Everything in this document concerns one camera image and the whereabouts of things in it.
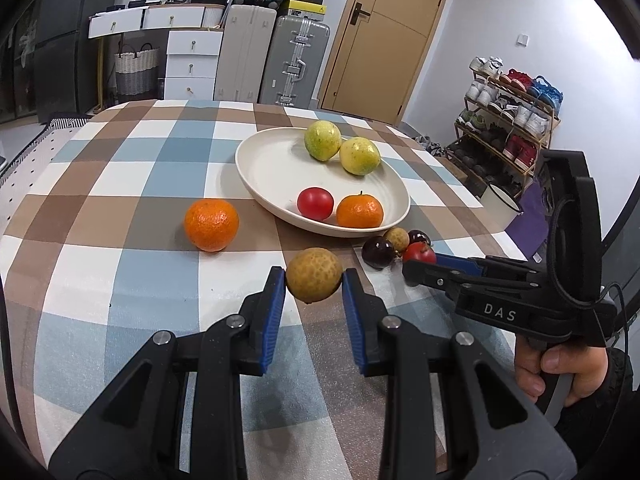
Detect red cherry tomato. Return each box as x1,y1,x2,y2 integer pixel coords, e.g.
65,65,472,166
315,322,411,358
402,242,437,264
296,186,334,222

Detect dark cherry small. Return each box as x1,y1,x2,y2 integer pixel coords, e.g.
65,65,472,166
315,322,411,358
408,230,432,245

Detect brown longan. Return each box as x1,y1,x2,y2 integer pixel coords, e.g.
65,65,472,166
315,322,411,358
285,247,343,304
384,226,410,254

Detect dark cherry with stem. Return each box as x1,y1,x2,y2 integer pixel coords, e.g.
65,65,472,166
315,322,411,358
361,236,396,270

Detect small orange mandarin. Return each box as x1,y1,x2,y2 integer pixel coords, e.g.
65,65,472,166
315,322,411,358
335,193,384,229

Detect large orange mandarin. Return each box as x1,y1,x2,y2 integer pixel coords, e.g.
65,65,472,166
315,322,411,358
183,198,240,252

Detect green yellow passion fruit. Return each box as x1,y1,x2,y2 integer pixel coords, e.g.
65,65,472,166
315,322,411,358
304,120,342,162

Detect person's right hand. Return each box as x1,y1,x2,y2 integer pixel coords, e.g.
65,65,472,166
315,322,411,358
514,336,608,406

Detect purple bag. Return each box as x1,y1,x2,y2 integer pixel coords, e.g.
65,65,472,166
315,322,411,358
506,180,549,259

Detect white enamel bucket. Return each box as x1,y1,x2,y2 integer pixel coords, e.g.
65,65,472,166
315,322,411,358
480,184,523,230

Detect shoes on floor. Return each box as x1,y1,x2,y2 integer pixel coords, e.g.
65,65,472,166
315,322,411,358
414,134,447,157

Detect wooden shoe rack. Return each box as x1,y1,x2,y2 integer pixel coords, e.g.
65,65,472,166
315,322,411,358
446,56,564,200

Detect checkered tablecloth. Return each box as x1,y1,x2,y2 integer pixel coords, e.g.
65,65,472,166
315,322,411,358
1,100,513,479

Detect cream round plate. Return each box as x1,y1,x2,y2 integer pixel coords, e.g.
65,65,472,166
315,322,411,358
235,127,411,238

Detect silver aluminium suitcase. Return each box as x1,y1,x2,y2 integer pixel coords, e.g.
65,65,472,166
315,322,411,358
258,15,330,108

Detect wooden door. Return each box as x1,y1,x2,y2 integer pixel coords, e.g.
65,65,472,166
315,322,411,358
317,0,446,125

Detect woven laundry basket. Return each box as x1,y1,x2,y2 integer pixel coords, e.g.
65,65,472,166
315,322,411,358
115,42,160,102

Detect beige suitcase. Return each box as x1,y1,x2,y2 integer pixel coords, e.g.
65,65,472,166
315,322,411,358
214,4,277,103

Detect white drawer desk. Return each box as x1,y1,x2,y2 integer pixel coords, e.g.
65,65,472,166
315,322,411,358
88,3,224,100

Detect black refrigerator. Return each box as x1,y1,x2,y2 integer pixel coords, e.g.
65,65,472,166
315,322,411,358
1,0,115,122

